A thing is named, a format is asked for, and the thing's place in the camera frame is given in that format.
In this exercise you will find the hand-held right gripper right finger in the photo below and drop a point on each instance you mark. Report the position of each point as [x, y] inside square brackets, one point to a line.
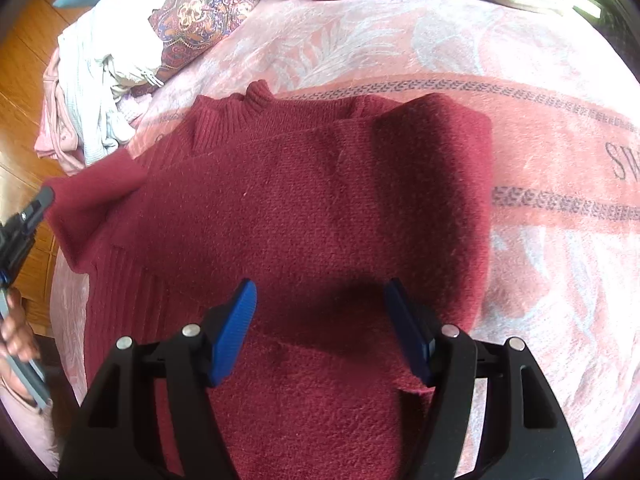
[407, 325]

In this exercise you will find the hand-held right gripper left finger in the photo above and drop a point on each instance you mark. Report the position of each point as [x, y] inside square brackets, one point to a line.
[235, 325]

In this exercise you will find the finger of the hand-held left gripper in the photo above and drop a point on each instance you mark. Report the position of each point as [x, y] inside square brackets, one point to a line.
[41, 205]

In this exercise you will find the dark red knit sweater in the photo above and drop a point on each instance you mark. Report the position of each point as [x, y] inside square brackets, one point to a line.
[310, 200]

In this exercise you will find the person's left forearm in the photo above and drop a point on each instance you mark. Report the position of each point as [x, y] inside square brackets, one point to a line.
[27, 430]

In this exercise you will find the pile of white clothes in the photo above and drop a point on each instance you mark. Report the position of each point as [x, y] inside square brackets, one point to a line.
[100, 60]

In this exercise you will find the person's left hand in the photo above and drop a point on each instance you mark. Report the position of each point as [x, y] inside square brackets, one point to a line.
[17, 332]

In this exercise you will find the paisley patterned pillow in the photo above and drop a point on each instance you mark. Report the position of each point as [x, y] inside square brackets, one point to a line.
[200, 15]

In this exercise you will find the pink leaf-patterned blanket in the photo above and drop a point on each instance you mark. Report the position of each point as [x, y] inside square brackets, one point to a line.
[400, 50]

